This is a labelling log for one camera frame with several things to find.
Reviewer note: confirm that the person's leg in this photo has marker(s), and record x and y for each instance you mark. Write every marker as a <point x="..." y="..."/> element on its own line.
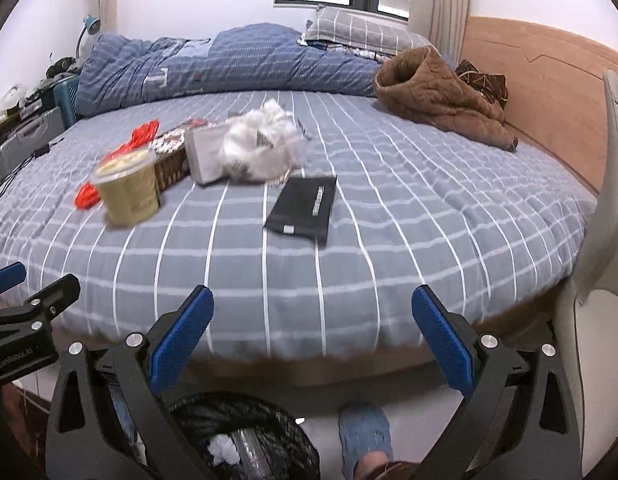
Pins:
<point x="376" y="467"/>

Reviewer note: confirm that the dark plaid cloth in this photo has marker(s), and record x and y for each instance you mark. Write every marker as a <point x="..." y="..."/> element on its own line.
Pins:
<point x="356" y="53"/>

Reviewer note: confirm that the wooden headboard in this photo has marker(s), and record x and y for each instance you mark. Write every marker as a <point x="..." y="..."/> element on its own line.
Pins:
<point x="539" y="85"/>

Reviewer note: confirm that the dark clutter pile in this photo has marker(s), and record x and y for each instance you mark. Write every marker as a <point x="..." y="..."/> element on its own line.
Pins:
<point x="61" y="67"/>

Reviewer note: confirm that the blue slipper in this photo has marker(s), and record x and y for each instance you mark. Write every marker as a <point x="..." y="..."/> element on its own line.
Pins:
<point x="364" y="425"/>

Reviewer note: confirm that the brown quilted jacket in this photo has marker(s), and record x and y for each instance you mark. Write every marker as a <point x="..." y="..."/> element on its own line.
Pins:
<point x="439" y="95"/>

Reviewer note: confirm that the grey suitcase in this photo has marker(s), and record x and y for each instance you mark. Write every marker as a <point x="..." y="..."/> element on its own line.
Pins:
<point x="24" y="135"/>

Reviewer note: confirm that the blue desk lamp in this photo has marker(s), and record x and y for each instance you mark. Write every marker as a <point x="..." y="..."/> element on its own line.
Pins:
<point x="91" y="25"/>

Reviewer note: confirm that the brown checkered box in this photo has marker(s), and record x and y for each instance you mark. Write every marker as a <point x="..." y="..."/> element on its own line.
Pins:
<point x="170" y="160"/>

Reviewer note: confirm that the black pouch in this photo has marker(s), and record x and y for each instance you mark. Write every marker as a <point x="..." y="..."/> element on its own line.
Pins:
<point x="301" y="207"/>

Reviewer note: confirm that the red and white packet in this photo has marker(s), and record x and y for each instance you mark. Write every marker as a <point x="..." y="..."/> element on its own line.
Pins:
<point x="193" y="124"/>

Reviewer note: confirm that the white plastic bag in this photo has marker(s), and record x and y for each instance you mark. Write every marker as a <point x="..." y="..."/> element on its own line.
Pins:
<point x="264" y="145"/>

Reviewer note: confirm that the blue striped duvet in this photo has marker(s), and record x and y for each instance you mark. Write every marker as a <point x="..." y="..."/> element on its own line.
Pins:
<point x="239" y="65"/>

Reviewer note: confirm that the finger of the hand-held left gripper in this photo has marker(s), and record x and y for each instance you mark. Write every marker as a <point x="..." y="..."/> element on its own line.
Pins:
<point x="4" y="277"/>
<point x="44" y="302"/>

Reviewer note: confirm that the grey checked pillow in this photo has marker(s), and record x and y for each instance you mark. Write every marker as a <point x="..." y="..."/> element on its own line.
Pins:
<point x="359" y="27"/>

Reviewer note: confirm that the crumpled white tissue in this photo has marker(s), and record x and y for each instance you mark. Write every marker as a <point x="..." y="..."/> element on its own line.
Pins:
<point x="223" y="450"/>

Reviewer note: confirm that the beige paper cup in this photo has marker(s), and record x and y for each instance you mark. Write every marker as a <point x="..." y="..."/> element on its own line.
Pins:
<point x="129" y="190"/>

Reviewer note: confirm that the white cardboard box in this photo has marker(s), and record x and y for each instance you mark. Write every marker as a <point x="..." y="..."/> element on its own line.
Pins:
<point x="204" y="152"/>

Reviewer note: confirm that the white round object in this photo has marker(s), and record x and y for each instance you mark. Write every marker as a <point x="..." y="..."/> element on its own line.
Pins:
<point x="9" y="100"/>

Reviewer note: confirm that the bin with black bag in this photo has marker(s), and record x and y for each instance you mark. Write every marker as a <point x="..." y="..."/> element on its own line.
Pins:
<point x="269" y="425"/>

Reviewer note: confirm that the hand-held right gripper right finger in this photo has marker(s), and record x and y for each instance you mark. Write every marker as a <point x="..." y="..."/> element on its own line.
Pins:
<point x="441" y="340"/>

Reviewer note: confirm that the red plastic bag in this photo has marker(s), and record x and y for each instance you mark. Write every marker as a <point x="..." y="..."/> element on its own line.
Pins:
<point x="144" y="132"/>

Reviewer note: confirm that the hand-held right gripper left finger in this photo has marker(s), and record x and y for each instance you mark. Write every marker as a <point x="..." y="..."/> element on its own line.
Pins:
<point x="181" y="340"/>

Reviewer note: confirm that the white chair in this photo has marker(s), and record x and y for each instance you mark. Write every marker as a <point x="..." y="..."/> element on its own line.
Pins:
<point x="604" y="360"/>

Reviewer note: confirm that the dark brown patterned cloth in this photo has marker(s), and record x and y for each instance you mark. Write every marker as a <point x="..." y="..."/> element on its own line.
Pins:
<point x="484" y="82"/>

